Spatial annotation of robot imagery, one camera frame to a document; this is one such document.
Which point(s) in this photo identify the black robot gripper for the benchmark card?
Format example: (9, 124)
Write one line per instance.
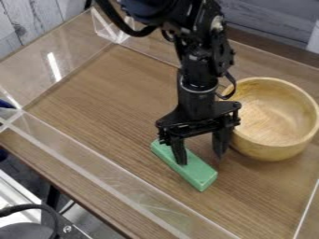
(197, 115)

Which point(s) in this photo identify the green rectangular block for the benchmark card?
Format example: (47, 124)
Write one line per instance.
(196, 172)

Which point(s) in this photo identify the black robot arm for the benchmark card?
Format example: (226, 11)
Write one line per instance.
(192, 24)

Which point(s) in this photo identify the light wooden bowl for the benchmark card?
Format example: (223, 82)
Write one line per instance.
(279, 119)

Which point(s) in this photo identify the blue object at left edge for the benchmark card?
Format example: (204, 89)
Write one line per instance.
(4, 104)

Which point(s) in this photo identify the clear acrylic front wall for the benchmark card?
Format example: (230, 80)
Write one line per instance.
(132, 187)

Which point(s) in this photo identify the clear acrylic corner bracket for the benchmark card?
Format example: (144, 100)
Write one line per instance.
(105, 28)

